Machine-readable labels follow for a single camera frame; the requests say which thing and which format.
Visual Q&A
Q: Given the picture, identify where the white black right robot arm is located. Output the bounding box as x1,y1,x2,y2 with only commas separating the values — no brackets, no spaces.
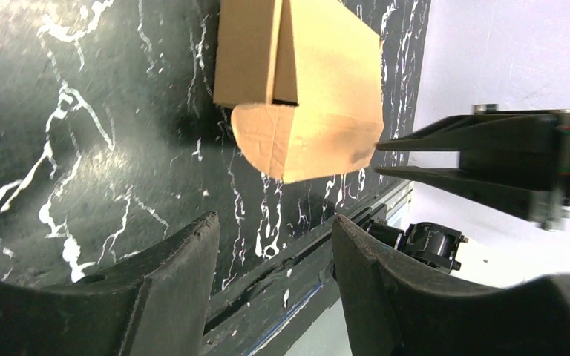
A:
376,104,570,287

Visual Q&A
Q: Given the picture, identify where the brown cardboard paper box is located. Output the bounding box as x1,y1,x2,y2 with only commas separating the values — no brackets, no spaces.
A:
213,1,384,184

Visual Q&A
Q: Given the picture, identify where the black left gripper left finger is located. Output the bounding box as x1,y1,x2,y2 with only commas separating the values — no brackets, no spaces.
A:
0,212,220,355

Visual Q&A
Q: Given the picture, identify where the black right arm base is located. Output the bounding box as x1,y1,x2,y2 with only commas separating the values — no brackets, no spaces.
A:
365,220,468,274

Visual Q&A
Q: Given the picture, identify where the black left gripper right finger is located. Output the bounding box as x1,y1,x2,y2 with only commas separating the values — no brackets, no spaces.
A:
331,215,570,355

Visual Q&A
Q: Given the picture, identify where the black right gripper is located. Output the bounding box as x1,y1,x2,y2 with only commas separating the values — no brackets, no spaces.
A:
374,105,570,231

